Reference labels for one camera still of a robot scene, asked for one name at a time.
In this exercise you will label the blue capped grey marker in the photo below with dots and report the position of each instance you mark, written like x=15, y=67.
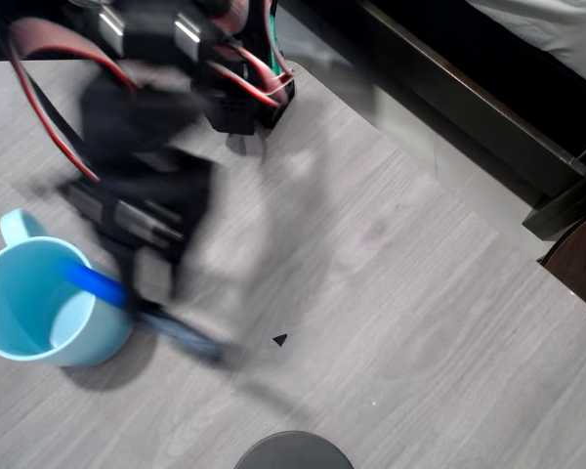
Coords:
x=95, y=281

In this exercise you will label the dark grey round disc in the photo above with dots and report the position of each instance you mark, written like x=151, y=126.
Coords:
x=293, y=452

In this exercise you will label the white bed sheet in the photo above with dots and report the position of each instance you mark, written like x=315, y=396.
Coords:
x=566, y=29

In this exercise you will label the dark wooden bed frame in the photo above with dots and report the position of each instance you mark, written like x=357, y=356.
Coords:
x=469, y=88

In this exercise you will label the light blue mug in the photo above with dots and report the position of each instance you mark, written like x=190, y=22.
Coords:
x=19, y=303

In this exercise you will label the green circuit board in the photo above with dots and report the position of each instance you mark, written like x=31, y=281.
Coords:
x=273, y=44

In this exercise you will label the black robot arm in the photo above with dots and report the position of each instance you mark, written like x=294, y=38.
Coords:
x=151, y=29

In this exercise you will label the black perforated arm base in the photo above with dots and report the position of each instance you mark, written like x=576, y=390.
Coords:
x=254, y=112

